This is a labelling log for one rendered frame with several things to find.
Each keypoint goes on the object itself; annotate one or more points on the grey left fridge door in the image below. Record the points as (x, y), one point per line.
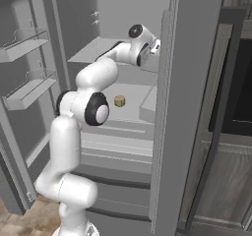
(13, 141)

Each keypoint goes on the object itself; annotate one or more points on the clear-fronted grey door bin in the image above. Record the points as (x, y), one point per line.
(23, 48)
(28, 94)

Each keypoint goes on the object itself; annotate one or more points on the black oven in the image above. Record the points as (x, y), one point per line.
(241, 82)

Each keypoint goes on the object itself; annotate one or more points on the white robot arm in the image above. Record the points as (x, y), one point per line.
(65, 148)

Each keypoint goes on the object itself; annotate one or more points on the small tan round food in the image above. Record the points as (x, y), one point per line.
(120, 101)

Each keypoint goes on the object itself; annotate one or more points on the grey right fridge door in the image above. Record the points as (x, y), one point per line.
(183, 115)

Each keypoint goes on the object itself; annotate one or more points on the grey crisper drawer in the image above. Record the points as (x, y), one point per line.
(114, 148)

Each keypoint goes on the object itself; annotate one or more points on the grey freezer drawer front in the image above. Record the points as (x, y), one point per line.
(124, 197)

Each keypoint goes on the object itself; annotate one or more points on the grey fridge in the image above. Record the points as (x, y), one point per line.
(78, 13)

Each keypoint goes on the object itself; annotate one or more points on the grey fridge door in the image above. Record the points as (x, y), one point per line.
(183, 115)
(13, 141)

